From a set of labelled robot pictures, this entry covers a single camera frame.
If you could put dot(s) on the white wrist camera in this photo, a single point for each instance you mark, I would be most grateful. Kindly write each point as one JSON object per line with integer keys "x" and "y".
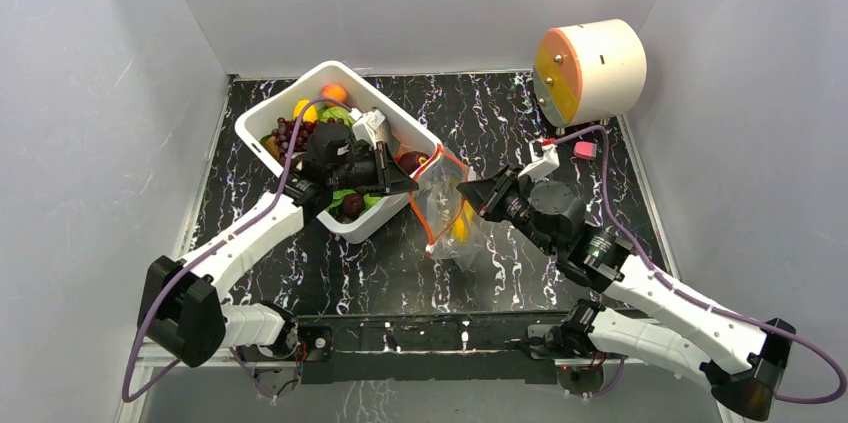
{"x": 373, "y": 128}
{"x": 544, "y": 159}

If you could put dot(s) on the clear zip top bag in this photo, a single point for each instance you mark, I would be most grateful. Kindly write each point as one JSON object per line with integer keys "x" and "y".
{"x": 437, "y": 203}

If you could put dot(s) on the orange toy fruit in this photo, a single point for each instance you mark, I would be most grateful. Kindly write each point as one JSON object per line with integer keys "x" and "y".
{"x": 334, "y": 94}

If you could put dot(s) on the green toy cabbage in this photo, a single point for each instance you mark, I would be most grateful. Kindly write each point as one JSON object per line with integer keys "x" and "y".
{"x": 336, "y": 114}

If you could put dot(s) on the yellow toy lemon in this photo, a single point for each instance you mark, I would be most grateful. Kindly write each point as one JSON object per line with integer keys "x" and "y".
{"x": 306, "y": 111}

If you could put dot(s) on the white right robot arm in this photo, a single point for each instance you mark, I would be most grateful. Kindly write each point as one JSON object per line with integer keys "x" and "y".
{"x": 741, "y": 365}

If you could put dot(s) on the red toy grapes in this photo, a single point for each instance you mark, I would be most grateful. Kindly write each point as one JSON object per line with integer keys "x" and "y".
{"x": 285, "y": 137}

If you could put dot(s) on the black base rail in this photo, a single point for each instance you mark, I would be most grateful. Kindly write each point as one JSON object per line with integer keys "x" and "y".
{"x": 479, "y": 346}

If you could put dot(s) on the white cylinder drum toy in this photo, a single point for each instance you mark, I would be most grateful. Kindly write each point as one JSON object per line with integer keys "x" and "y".
{"x": 588, "y": 72}

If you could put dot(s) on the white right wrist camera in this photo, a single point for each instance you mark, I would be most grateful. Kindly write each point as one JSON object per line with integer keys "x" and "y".
{"x": 544, "y": 159}

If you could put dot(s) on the dark purple toy fruit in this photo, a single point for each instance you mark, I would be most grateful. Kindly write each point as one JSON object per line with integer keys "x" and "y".
{"x": 411, "y": 161}

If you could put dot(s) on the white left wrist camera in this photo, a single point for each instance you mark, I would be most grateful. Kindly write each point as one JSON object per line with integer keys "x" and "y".
{"x": 373, "y": 128}

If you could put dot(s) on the pink eraser block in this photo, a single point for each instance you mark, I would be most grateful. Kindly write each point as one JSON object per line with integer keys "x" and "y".
{"x": 585, "y": 150}

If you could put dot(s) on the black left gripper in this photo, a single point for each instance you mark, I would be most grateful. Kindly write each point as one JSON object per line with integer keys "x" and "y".
{"x": 389, "y": 178}

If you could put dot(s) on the dark red toy mangosteen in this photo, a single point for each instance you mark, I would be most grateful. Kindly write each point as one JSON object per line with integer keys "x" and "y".
{"x": 352, "y": 206}

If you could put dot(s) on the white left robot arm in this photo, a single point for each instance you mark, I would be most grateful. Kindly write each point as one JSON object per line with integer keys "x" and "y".
{"x": 183, "y": 307}

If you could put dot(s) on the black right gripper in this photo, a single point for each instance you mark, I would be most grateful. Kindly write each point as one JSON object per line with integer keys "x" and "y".
{"x": 499, "y": 193}

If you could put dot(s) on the yellow toy banana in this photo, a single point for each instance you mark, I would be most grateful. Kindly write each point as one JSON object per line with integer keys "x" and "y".
{"x": 462, "y": 226}

